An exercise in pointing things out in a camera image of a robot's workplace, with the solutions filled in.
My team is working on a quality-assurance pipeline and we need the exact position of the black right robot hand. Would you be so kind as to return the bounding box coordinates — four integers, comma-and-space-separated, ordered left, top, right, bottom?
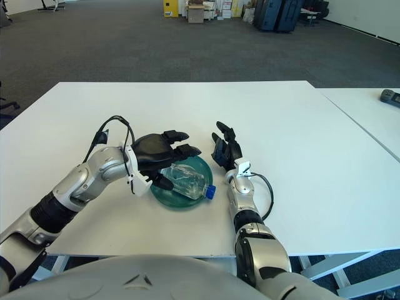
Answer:
211, 121, 253, 178

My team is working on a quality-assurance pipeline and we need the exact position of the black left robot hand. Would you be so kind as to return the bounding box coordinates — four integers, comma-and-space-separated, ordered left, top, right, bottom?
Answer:
121, 129, 203, 198

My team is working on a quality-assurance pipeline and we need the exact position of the clear bottle with blue cap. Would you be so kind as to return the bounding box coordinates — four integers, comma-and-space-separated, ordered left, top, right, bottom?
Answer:
161, 164, 217, 201

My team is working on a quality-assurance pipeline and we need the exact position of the teal round plate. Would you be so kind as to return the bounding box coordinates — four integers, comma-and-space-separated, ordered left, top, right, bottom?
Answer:
149, 154, 215, 213

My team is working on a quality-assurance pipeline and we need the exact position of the grey robot torso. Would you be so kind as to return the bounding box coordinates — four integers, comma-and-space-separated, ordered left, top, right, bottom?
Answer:
0, 253, 313, 300

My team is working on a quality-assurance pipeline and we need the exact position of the blue hard case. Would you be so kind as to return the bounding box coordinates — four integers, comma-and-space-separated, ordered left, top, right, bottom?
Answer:
252, 0, 280, 31

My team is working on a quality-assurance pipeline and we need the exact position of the brown cardboard box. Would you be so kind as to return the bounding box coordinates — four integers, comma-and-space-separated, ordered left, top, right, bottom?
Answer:
187, 4, 205, 23

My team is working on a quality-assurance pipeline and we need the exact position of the stack of white boxes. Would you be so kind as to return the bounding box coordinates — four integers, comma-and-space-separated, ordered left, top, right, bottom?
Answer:
204, 0, 244, 19

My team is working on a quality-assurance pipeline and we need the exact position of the yellow cabinet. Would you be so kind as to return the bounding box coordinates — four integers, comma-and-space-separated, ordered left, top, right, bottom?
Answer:
162, 0, 180, 18

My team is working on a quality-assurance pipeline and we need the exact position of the dark navy hard case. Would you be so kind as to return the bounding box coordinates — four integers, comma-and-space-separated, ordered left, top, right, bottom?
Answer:
274, 0, 304, 33

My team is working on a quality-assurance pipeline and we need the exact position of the white metal table leg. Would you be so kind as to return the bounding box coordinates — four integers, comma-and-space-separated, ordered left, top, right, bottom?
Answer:
18, 255, 69, 281
296, 249, 400, 298

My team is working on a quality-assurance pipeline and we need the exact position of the black office chair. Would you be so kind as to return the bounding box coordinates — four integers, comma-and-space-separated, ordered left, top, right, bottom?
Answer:
0, 79, 21, 118

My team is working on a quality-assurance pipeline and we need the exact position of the cluttered background desk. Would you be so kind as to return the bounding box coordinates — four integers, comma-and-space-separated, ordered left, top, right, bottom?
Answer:
299, 6, 330, 28

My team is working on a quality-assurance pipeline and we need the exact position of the dark grey handheld device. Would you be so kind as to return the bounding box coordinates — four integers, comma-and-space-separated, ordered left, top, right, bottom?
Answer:
380, 89, 400, 109

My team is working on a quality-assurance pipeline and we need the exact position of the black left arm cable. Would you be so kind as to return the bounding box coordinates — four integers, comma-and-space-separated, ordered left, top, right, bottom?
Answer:
82, 115, 137, 194

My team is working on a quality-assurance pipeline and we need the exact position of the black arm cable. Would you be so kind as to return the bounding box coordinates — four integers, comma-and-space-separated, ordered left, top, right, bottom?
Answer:
82, 115, 137, 194
249, 172, 275, 221

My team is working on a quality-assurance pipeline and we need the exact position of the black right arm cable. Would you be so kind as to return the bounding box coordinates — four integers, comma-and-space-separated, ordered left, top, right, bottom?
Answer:
249, 172, 275, 221

